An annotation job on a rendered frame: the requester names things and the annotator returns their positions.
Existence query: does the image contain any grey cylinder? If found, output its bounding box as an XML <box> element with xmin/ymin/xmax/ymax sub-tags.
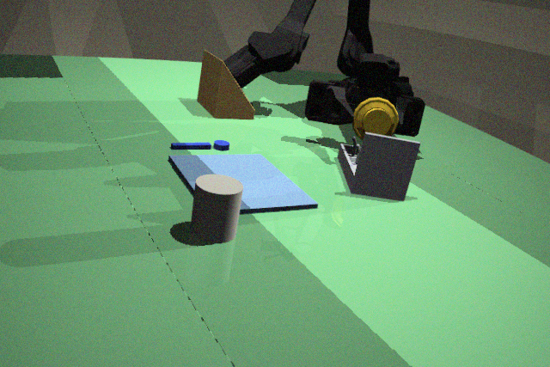
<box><xmin>191</xmin><ymin>174</ymin><xmax>243</xmax><ymax>243</ymax></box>

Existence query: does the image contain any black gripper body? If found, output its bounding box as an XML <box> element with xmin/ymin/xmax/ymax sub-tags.
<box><xmin>305</xmin><ymin>79</ymin><xmax>425</xmax><ymax>137</ymax></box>

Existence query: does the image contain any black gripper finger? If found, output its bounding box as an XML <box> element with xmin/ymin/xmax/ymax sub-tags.
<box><xmin>394</xmin><ymin>96</ymin><xmax>413</xmax><ymax>136</ymax></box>
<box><xmin>321</xmin><ymin>85</ymin><xmax>354</xmax><ymax>125</ymax></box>

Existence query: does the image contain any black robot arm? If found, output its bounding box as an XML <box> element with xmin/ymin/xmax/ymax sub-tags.
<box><xmin>224</xmin><ymin>0</ymin><xmax>413</xmax><ymax>106</ymax></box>

